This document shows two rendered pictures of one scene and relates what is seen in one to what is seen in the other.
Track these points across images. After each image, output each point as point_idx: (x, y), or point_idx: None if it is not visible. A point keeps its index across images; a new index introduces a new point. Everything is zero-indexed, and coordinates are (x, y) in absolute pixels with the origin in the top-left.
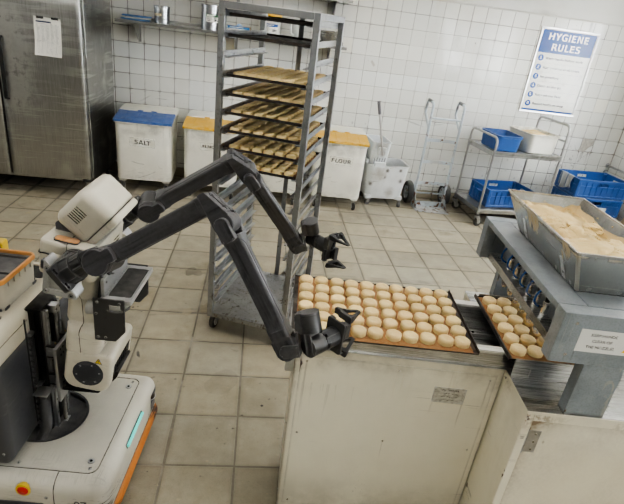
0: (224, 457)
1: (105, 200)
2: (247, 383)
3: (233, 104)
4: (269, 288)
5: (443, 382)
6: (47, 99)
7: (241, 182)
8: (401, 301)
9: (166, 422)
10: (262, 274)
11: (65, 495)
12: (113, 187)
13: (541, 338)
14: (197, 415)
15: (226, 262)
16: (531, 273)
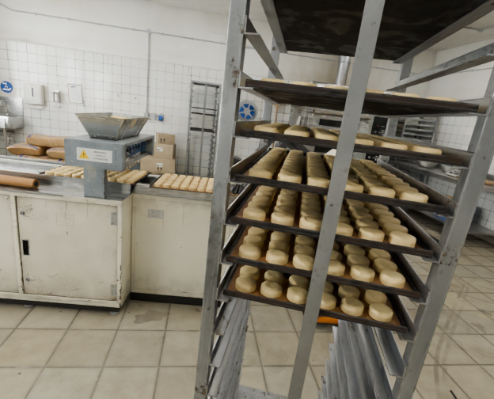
0: (255, 309)
1: (327, 153)
2: (254, 359)
3: (389, 165)
4: None
5: None
6: None
7: (364, 325)
8: (185, 182)
9: (298, 326)
10: (255, 150)
11: None
12: (332, 153)
13: (126, 171)
14: (281, 331)
15: (331, 390)
16: (146, 138)
